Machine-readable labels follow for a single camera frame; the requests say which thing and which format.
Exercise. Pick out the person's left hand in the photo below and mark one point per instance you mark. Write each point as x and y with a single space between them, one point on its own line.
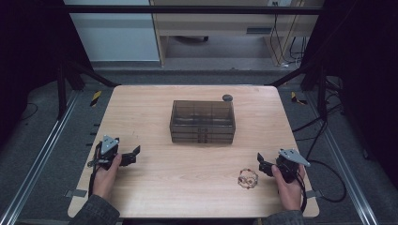
104 182

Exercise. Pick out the light wooden desk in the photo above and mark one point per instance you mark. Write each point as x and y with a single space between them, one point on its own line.
216 22

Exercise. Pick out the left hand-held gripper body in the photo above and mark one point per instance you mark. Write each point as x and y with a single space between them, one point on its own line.
108 149

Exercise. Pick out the white cabinet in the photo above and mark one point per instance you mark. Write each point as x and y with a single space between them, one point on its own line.
115 34

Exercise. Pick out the black horizontal frame bar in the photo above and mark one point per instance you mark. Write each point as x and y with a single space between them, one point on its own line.
187 9

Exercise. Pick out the aluminium floor rail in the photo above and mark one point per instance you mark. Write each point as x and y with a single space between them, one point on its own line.
347 175
40 159

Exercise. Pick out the black metal frame strut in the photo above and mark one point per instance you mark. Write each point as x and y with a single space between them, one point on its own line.
62 90
321 90

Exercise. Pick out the small dark round knob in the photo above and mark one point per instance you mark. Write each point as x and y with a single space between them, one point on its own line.
227 97

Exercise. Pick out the grey tape strip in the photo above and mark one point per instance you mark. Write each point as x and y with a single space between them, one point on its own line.
76 193
314 193

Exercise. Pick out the yellow black striped tape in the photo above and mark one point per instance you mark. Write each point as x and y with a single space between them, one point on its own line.
294 97

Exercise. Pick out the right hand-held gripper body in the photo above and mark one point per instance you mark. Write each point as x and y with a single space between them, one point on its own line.
289 165

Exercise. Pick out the black curtain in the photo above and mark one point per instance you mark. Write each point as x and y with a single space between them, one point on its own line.
369 62
28 56

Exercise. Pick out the person's right hand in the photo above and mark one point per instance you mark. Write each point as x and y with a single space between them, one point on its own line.
289 195

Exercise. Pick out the smoky transparent drawer box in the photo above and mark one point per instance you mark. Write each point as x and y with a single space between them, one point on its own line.
202 116

